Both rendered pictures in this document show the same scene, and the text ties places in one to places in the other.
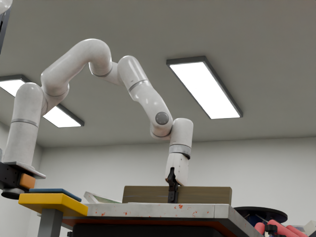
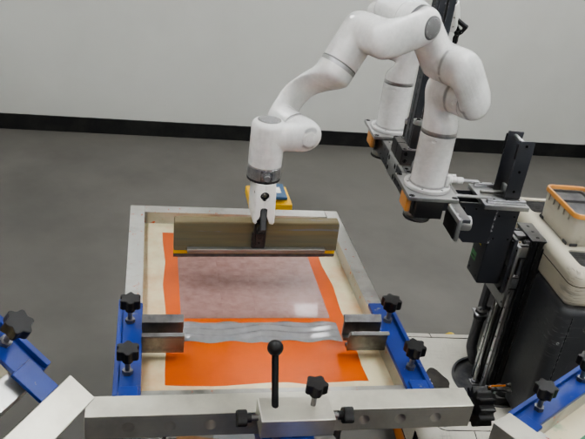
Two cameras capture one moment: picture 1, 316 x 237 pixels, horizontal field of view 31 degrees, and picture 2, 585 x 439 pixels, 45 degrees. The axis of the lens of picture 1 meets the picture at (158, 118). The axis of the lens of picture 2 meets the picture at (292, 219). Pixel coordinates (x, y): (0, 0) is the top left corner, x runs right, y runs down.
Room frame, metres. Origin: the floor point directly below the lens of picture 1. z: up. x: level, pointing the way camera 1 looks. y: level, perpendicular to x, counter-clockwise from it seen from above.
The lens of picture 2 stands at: (3.06, -0.92, 1.88)
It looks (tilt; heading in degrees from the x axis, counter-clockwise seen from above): 27 degrees down; 142
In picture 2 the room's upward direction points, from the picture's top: 8 degrees clockwise
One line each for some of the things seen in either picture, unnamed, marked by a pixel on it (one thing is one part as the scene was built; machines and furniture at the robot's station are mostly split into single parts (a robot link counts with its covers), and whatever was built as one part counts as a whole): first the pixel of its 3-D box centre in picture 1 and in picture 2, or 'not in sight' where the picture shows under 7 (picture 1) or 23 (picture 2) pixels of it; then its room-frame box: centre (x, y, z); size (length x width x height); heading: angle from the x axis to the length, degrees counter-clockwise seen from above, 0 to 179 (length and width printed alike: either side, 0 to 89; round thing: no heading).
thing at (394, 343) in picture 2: not in sight; (395, 353); (2.26, 0.04, 0.98); 0.30 x 0.05 x 0.07; 155
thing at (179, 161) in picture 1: (177, 169); (261, 194); (1.89, -0.09, 1.20); 0.10 x 0.08 x 0.11; 155
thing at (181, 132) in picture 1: (170, 133); (284, 140); (1.90, -0.05, 1.33); 0.15 x 0.10 x 0.11; 90
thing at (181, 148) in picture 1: (180, 152); (264, 171); (1.89, -0.09, 1.26); 0.09 x 0.07 x 0.03; 155
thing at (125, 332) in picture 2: not in sight; (128, 356); (2.03, -0.46, 0.98); 0.30 x 0.05 x 0.07; 155
